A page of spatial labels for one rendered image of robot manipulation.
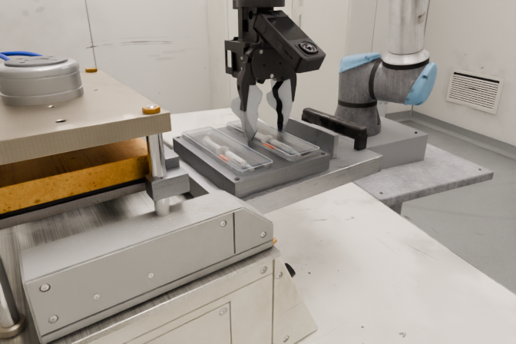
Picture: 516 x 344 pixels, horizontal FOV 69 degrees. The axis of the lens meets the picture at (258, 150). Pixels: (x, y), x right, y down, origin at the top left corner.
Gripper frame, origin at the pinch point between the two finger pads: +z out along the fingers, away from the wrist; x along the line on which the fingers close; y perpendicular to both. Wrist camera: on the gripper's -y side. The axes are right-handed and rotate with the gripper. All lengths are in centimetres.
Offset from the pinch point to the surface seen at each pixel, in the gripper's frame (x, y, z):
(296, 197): 3.2, -11.1, 6.1
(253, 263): 14.6, -17.5, 8.0
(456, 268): -27.6, -20.9, 26.1
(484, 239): -162, 25, 101
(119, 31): -41, 235, 1
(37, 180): 33.0, -10.5, -4.8
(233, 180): 12.3, -9.6, 1.5
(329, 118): -13.4, -0.3, 0.2
